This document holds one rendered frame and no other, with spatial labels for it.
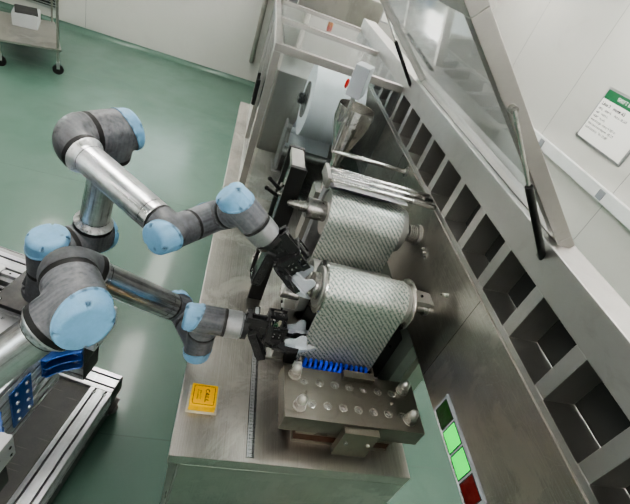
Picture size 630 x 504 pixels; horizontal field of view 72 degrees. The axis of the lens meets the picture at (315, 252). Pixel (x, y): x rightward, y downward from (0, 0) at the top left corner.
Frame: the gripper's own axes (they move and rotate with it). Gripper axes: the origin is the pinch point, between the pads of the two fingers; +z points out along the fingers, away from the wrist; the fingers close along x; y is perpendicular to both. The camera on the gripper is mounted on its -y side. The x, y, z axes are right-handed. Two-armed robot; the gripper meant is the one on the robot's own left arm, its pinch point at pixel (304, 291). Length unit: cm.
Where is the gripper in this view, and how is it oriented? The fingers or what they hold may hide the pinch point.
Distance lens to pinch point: 116.6
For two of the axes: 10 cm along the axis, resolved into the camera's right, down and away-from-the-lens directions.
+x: -0.7, -6.2, 7.9
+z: 5.1, 6.5, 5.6
